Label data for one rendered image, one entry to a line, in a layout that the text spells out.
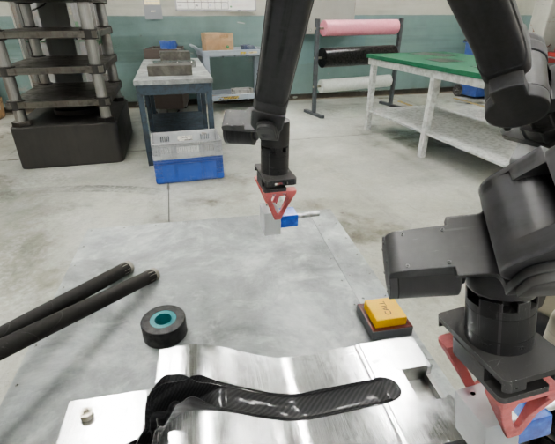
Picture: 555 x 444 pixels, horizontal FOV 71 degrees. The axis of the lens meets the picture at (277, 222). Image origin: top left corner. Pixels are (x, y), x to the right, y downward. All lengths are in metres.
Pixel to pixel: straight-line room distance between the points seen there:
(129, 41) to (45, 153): 2.86
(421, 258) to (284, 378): 0.31
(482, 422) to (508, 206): 0.24
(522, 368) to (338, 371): 0.27
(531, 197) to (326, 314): 0.57
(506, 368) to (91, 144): 4.10
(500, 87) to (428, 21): 7.40
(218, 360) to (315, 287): 0.38
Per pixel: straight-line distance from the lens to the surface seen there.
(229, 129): 0.77
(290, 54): 0.57
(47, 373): 0.80
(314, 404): 0.56
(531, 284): 0.30
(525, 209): 0.30
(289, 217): 0.84
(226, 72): 6.79
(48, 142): 4.35
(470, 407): 0.48
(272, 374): 0.58
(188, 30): 6.69
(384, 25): 6.41
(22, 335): 0.73
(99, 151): 4.28
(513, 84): 0.59
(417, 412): 0.57
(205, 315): 0.81
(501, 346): 0.40
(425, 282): 0.35
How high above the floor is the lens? 1.33
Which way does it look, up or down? 28 degrees down
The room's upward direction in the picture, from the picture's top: straight up
